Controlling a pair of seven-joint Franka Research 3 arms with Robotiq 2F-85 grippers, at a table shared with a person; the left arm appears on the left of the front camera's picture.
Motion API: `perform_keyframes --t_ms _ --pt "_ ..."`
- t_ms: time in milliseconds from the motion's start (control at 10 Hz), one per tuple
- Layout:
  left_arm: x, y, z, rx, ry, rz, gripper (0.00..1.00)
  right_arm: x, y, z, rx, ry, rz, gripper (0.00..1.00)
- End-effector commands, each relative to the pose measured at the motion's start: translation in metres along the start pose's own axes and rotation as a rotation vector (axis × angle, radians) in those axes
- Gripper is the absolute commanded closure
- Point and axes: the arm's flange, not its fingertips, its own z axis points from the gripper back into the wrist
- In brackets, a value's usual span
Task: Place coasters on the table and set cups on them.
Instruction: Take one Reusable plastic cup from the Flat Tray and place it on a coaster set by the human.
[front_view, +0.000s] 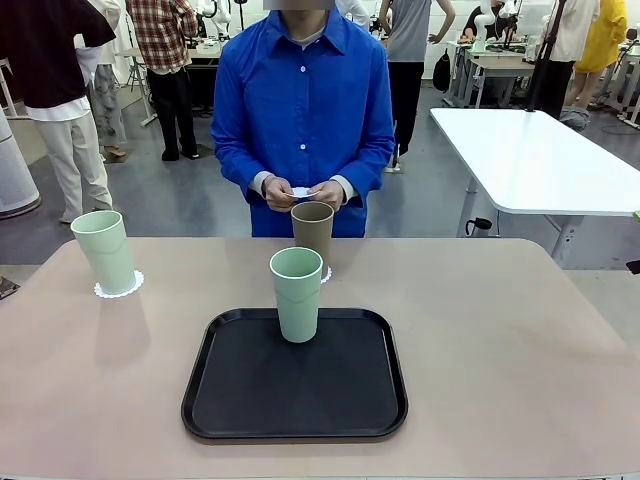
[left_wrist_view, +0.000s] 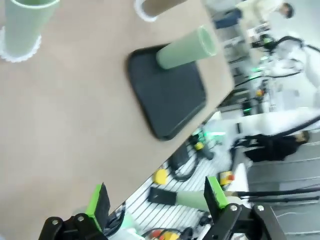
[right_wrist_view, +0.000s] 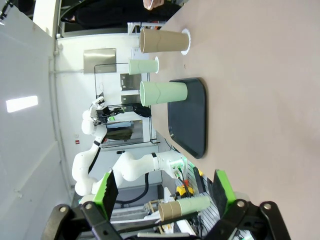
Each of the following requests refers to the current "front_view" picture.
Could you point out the person's left hand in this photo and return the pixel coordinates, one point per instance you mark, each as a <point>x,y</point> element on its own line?
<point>332,194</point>

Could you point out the person's right hand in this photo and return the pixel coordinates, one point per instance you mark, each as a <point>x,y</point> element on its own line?
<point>277,192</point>

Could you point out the white scalloped paper coaster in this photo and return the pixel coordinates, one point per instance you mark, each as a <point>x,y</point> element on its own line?
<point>139,281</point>
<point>327,275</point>
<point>302,192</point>

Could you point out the brown tall cup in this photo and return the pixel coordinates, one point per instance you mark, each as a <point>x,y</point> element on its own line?
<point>312,230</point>

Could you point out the light green tall cup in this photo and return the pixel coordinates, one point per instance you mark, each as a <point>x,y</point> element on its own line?
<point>298,320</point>
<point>107,260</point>

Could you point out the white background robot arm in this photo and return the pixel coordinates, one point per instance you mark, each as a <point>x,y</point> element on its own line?
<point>217,15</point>
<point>482,25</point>

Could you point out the person's left forearm blue sleeve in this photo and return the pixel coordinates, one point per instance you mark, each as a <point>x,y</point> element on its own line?
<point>367,172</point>

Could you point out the person's right forearm blue sleeve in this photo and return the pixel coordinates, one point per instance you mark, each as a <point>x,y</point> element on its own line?
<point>237,170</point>

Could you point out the person in blue shirt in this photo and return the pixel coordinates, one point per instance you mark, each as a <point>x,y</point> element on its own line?
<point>302,125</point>

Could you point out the black hanging bag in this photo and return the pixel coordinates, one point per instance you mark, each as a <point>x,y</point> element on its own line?
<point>442,72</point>

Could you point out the bystander in grey shirt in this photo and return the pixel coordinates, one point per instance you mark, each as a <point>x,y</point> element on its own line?
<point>407,30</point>

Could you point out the bystander in patterned grey skirt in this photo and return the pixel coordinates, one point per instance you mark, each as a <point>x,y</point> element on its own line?
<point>107,100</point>

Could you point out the bystander in plaid shirt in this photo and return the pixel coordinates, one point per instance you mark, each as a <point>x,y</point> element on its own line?
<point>162,35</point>

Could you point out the black plastic serving tray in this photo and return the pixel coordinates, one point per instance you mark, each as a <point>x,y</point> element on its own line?
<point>300,400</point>

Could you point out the grey background desk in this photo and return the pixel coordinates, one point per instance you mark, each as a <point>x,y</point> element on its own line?
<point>500,67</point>

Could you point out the grey cloth bundle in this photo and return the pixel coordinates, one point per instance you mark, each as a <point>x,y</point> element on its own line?
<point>576,119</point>

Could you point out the black tripod pole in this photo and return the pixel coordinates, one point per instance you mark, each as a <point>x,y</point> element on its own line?
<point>547,50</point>

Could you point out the white cylindrical air purifier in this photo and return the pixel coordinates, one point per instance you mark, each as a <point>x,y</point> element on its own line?
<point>15,175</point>

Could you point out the bystander in black shirt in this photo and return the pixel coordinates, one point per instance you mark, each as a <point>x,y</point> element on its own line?
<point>45,50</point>

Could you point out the bystander in white shirt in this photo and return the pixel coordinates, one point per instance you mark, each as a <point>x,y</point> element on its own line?
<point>575,30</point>

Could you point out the bystander in yellow coat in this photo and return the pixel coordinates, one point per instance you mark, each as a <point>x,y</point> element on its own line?
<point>605,40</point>

